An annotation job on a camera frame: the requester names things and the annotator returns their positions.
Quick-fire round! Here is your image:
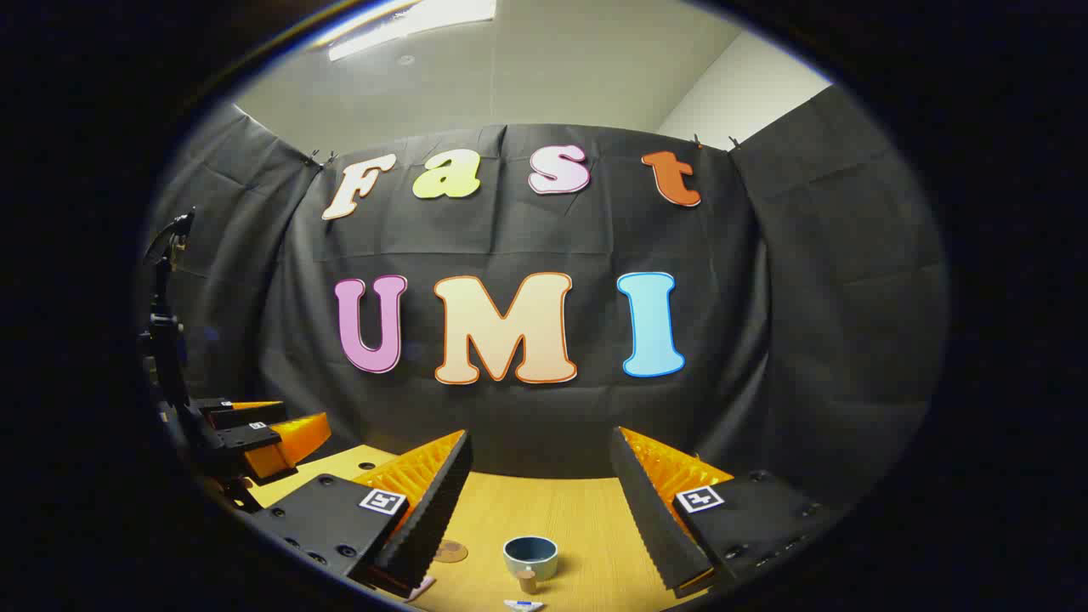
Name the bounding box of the wooden desktop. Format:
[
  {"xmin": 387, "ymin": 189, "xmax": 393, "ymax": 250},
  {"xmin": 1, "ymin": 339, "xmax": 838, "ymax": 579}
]
[{"xmin": 246, "ymin": 444, "xmax": 715, "ymax": 612}]

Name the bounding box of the blue cup with wooden handle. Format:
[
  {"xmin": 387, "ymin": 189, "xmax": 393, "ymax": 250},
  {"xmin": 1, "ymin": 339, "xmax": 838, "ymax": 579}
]
[{"xmin": 502, "ymin": 535, "xmax": 559, "ymax": 594}]

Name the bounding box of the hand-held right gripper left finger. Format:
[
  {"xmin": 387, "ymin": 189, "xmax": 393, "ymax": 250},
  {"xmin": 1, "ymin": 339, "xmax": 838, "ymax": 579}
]
[{"xmin": 252, "ymin": 429, "xmax": 474, "ymax": 596}]

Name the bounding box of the ceiling light panel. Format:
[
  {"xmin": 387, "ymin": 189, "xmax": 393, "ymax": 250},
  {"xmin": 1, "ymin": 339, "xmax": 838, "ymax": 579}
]
[{"xmin": 327, "ymin": 0, "xmax": 498, "ymax": 62}]

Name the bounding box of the black backdrop cloth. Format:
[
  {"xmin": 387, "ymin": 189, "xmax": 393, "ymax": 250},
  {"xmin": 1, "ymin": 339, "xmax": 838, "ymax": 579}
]
[{"xmin": 136, "ymin": 85, "xmax": 949, "ymax": 511}]

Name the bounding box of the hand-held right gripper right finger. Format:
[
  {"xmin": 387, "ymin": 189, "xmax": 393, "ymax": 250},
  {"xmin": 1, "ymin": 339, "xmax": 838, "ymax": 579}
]
[{"xmin": 609, "ymin": 426, "xmax": 842, "ymax": 596}]

